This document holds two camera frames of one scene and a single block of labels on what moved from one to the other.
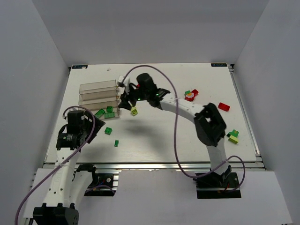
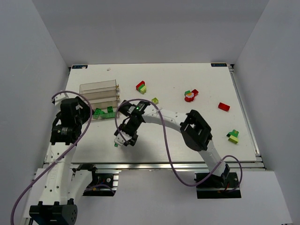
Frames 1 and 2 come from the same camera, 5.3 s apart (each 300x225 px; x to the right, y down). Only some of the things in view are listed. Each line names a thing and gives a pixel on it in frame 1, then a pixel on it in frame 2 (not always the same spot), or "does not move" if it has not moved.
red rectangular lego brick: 224,107 does not move
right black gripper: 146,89 to 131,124
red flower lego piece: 190,96 does not move
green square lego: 109,109 does not move
